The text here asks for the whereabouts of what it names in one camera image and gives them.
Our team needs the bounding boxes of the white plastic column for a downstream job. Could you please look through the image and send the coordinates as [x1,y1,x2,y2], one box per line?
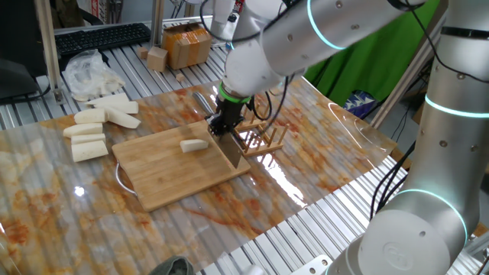
[209,0,236,39]

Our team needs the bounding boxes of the green cloth backdrop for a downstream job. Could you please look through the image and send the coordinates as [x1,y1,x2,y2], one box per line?
[303,0,440,108]

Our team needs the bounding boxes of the taped cardboard box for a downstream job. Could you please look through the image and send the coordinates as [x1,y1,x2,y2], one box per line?
[160,21,213,71]

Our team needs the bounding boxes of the open cardboard box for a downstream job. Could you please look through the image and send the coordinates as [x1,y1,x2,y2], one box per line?
[411,102,426,127]

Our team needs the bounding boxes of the black computer keyboard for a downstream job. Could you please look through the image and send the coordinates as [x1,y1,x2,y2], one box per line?
[54,22,152,57]

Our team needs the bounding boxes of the black computer monitor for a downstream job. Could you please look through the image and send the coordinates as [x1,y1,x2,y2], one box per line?
[0,0,53,105]

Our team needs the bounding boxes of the wooden peg rack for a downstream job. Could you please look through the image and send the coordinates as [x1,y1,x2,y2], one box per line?
[235,97,290,157]

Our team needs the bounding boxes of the steel cleaver knife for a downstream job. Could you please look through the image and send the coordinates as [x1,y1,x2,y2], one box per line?
[192,91,246,170]

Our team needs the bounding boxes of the large wooden block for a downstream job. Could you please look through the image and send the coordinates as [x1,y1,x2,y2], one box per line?
[146,46,169,73]

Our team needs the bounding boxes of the speckled white radish piece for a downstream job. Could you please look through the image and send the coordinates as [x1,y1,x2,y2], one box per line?
[179,138,210,154]

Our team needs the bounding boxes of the grey green rag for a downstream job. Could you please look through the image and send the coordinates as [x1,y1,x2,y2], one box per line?
[147,255,196,275]

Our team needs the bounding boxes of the blue patterned bag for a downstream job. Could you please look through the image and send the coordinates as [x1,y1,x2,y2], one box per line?
[342,89,378,119]

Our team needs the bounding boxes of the bamboo cutting board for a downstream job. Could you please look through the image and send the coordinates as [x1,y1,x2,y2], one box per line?
[112,118,252,212]

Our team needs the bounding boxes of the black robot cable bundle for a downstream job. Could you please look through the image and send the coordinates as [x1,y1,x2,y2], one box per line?
[369,141,417,221]

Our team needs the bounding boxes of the long white radish wedge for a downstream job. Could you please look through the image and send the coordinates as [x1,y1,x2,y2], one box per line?
[103,108,142,130]

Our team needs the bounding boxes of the clear plastic bag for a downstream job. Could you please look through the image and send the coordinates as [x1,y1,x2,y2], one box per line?
[62,48,126,102]

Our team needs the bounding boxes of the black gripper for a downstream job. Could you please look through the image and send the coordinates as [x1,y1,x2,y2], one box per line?
[207,97,245,139]

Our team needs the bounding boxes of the aluminium frame post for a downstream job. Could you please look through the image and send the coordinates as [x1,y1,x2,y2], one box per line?
[369,37,436,129]
[149,0,165,49]
[34,0,66,105]

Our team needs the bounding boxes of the red white printed carton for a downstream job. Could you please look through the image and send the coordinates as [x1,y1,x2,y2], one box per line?
[90,0,124,24]

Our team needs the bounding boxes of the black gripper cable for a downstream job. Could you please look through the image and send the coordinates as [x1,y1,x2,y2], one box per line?
[198,0,291,134]

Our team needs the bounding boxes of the marble pattern plastic mat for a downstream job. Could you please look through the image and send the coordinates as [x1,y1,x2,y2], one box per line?
[0,64,398,275]

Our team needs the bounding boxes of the white radish chunk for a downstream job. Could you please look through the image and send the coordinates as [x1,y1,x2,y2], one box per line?
[70,140,110,163]
[73,108,108,125]
[63,122,104,139]
[70,133,107,146]

